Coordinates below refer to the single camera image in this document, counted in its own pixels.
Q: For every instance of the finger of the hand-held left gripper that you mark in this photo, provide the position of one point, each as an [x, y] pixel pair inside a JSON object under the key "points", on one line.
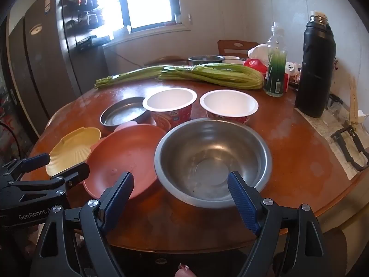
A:
{"points": [[40, 158], [77, 171]]}

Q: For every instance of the long celery bunch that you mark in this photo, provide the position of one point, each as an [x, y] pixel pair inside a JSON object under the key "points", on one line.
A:
{"points": [[129, 76]]}

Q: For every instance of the grey refrigerator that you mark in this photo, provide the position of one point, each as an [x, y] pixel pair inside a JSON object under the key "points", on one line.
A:
{"points": [[43, 63]]}

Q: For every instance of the red printed paper bowl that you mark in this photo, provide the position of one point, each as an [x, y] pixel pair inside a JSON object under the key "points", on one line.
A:
{"points": [[229, 104], [170, 99]]}

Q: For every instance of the black thermos flask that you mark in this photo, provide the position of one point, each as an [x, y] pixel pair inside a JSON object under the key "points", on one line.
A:
{"points": [[315, 72]]}

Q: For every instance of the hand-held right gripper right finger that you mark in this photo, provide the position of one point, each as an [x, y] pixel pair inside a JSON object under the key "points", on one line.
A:
{"points": [[242, 205]]}

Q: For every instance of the white ceramic bowl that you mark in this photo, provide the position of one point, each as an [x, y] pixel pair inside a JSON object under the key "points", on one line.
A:
{"points": [[234, 60]]}

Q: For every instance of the red packet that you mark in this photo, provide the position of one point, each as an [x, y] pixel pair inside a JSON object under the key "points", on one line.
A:
{"points": [[255, 65]]}

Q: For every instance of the printed paper sheet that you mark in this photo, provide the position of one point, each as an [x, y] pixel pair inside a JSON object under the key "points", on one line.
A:
{"points": [[323, 127]]}

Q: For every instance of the shallow steel plate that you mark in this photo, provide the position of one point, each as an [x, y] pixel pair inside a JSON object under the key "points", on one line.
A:
{"points": [[124, 114]]}

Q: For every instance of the glass jar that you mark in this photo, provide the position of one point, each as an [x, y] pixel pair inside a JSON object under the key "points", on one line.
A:
{"points": [[334, 105]]}

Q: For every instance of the person's right hand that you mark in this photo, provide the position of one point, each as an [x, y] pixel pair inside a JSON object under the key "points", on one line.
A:
{"points": [[184, 271]]}

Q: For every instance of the curved-back wooden chair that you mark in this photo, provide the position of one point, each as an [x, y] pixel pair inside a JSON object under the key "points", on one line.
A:
{"points": [[164, 60]]}

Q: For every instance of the wooden chair with cutout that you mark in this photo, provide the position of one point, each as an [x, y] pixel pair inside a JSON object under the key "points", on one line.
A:
{"points": [[230, 47]]}

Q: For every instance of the white plastic bag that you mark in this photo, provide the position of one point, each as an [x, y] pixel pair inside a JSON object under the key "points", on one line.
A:
{"points": [[259, 50]]}

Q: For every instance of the glass door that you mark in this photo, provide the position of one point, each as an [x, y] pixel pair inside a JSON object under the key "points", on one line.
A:
{"points": [[14, 115]]}

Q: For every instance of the small white bottle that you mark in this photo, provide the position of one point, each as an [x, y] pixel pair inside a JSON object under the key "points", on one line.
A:
{"points": [[291, 67]]}

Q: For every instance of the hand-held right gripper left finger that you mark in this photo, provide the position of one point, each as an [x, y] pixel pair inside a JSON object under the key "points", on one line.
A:
{"points": [[118, 196]]}

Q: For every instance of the wooden sticks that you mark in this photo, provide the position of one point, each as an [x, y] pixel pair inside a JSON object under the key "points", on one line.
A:
{"points": [[354, 104]]}

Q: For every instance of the black clamp tool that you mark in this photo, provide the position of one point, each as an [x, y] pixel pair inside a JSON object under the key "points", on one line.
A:
{"points": [[353, 150]]}

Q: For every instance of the large steel bowl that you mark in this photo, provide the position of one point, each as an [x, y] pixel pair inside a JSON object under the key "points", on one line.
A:
{"points": [[207, 161]]}

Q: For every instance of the small steel bowl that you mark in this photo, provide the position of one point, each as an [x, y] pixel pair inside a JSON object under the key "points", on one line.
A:
{"points": [[206, 60]]}

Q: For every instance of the yellow shell-shaped plate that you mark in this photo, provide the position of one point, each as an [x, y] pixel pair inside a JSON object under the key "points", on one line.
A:
{"points": [[72, 150]]}

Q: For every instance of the black box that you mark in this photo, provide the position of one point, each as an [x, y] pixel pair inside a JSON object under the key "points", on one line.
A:
{"points": [[92, 41]]}

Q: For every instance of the thick celery bunch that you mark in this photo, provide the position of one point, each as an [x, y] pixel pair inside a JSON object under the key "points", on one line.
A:
{"points": [[216, 75]]}

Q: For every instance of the window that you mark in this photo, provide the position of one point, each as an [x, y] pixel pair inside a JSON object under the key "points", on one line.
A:
{"points": [[144, 3]]}

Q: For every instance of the green label plastic bottle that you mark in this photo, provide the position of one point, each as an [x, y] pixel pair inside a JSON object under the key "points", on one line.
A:
{"points": [[275, 72]]}

